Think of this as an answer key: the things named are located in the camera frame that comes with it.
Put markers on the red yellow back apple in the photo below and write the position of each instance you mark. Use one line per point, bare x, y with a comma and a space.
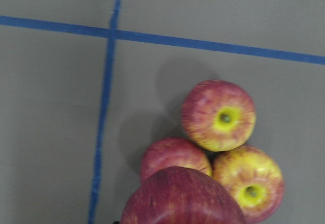
218, 115

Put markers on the red yellow front apple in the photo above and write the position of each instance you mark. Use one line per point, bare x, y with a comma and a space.
173, 151

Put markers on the red yellow lone apple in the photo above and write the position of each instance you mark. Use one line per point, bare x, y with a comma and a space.
181, 195

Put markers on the red yellow right apple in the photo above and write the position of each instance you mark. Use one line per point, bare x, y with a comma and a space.
252, 178

